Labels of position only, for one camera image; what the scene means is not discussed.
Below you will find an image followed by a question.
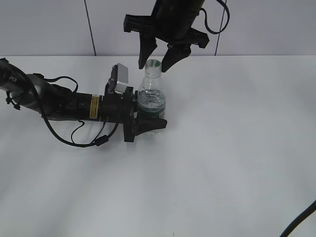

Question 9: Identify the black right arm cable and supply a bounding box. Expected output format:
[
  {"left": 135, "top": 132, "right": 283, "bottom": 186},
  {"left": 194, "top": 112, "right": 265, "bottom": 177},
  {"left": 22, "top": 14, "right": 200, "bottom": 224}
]
[{"left": 199, "top": 0, "right": 232, "bottom": 35}]

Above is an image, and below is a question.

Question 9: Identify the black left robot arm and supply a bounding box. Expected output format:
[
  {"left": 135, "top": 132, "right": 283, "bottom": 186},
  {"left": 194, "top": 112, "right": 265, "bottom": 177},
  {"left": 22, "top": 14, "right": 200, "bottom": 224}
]
[{"left": 0, "top": 58, "right": 167, "bottom": 148}]

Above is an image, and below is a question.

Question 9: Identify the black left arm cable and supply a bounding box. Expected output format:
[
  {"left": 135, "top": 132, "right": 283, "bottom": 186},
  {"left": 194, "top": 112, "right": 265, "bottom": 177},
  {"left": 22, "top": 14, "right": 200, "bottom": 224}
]
[{"left": 4, "top": 76, "right": 120, "bottom": 148}]

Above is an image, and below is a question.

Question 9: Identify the white green bottle cap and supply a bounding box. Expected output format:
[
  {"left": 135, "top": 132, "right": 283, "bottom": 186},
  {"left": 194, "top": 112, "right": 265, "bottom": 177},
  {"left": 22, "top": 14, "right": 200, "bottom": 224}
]
[{"left": 145, "top": 59, "right": 162, "bottom": 75}]

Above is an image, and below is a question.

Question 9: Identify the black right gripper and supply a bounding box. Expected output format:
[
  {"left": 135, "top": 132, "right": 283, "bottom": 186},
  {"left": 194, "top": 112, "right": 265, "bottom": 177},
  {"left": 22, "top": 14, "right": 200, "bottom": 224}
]
[{"left": 123, "top": 13, "right": 210, "bottom": 73}]

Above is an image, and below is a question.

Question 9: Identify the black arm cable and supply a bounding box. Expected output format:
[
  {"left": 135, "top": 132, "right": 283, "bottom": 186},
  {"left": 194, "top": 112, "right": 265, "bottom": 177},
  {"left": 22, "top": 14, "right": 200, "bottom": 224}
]
[
  {"left": 199, "top": 0, "right": 232, "bottom": 35},
  {"left": 4, "top": 76, "right": 120, "bottom": 148}
]

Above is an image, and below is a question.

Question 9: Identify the clear Cestbon water bottle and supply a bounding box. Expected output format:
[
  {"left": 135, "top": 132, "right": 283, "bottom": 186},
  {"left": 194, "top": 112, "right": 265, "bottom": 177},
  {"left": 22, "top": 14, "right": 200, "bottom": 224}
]
[{"left": 137, "top": 71, "right": 167, "bottom": 136}]

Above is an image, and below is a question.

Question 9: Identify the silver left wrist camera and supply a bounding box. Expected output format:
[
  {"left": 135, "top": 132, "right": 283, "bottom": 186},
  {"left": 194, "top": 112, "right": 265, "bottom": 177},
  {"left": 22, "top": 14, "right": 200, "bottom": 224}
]
[{"left": 105, "top": 63, "right": 128, "bottom": 94}]

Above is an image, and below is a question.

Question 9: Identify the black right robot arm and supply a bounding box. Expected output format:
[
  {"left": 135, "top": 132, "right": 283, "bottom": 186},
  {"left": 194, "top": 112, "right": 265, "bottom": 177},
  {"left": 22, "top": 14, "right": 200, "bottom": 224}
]
[{"left": 123, "top": 0, "right": 209, "bottom": 73}]

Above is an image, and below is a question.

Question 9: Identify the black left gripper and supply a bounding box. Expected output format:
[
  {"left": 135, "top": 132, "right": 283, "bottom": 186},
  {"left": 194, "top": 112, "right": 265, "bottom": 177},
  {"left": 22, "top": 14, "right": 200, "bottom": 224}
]
[{"left": 100, "top": 86, "right": 167, "bottom": 142}]

